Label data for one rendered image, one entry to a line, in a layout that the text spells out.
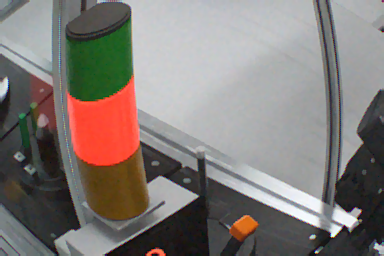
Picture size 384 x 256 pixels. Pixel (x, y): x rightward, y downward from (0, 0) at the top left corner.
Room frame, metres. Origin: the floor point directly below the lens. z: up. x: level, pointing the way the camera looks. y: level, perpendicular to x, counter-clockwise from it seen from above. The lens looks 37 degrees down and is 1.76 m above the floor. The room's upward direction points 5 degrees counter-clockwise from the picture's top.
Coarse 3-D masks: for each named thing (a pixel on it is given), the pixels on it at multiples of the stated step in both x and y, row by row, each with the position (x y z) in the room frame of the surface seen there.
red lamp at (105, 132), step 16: (112, 96) 0.58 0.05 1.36; (128, 96) 0.58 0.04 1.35; (80, 112) 0.57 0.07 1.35; (96, 112) 0.57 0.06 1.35; (112, 112) 0.57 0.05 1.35; (128, 112) 0.58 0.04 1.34; (80, 128) 0.58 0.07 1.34; (96, 128) 0.57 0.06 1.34; (112, 128) 0.57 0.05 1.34; (128, 128) 0.58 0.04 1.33; (80, 144) 0.58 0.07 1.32; (96, 144) 0.57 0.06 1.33; (112, 144) 0.57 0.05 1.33; (128, 144) 0.58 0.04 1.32; (96, 160) 0.57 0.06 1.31; (112, 160) 0.57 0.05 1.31
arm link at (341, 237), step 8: (376, 208) 0.60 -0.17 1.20; (376, 216) 0.60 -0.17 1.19; (368, 224) 0.60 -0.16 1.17; (376, 224) 0.59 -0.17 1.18; (344, 232) 0.59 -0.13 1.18; (368, 232) 0.60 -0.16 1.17; (376, 232) 0.59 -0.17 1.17; (336, 240) 0.59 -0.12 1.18; (344, 240) 0.58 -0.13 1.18; (360, 240) 0.59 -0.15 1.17; (376, 240) 0.59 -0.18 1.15; (328, 248) 0.58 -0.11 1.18; (336, 248) 0.57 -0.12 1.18; (344, 248) 0.58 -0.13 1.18; (352, 248) 0.58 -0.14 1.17
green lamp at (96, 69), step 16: (112, 32) 0.58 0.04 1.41; (128, 32) 0.59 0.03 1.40; (80, 48) 0.57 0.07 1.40; (96, 48) 0.57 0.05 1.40; (112, 48) 0.57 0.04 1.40; (128, 48) 0.59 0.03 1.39; (80, 64) 0.57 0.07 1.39; (96, 64) 0.57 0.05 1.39; (112, 64) 0.57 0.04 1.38; (128, 64) 0.58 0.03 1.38; (80, 80) 0.57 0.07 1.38; (96, 80) 0.57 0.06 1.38; (112, 80) 0.57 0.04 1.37; (128, 80) 0.58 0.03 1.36; (80, 96) 0.57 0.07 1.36; (96, 96) 0.57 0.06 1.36
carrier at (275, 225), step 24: (192, 168) 0.99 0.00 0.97; (216, 192) 0.94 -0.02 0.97; (216, 216) 0.88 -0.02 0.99; (240, 216) 0.89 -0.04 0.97; (264, 216) 0.89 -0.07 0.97; (288, 216) 0.88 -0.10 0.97; (216, 240) 0.83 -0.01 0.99; (264, 240) 0.84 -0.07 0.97; (288, 240) 0.83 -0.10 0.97; (312, 240) 0.82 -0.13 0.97
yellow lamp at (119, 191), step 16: (80, 160) 0.58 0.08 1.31; (128, 160) 0.58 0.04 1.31; (80, 176) 0.59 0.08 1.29; (96, 176) 0.57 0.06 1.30; (112, 176) 0.57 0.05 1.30; (128, 176) 0.58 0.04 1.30; (144, 176) 0.59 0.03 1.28; (96, 192) 0.57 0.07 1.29; (112, 192) 0.57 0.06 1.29; (128, 192) 0.57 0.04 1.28; (144, 192) 0.59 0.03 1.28; (96, 208) 0.58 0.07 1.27; (112, 208) 0.57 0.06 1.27; (128, 208) 0.57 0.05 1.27; (144, 208) 0.58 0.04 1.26
